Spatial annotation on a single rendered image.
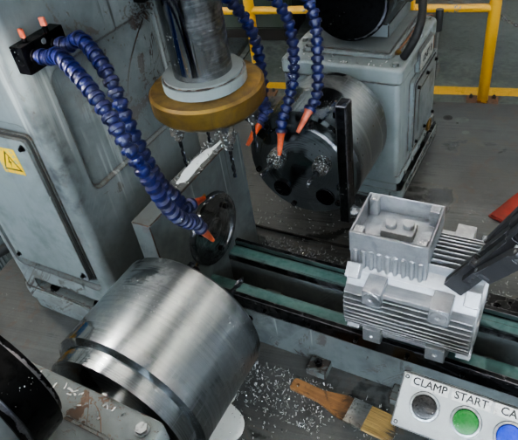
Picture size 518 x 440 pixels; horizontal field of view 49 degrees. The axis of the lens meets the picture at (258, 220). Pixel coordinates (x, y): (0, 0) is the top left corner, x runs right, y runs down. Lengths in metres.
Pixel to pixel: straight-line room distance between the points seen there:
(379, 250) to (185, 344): 0.32
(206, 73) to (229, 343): 0.38
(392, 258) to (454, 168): 0.74
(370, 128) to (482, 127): 0.62
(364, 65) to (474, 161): 0.48
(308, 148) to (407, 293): 0.40
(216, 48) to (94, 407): 0.50
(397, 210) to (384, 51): 0.47
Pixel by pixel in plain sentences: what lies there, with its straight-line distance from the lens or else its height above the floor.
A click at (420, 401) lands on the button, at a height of 1.07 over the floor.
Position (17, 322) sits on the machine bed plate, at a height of 0.80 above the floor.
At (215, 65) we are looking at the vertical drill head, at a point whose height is 1.38.
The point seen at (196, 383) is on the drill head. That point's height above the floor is 1.10.
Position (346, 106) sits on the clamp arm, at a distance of 0.96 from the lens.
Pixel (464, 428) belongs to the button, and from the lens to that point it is 0.76.
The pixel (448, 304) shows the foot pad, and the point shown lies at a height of 1.08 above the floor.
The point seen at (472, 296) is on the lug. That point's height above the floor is 1.09.
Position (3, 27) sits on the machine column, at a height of 1.48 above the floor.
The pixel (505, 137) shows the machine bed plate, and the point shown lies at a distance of 1.71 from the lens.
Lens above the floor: 1.73
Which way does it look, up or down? 40 degrees down
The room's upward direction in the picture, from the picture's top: 10 degrees counter-clockwise
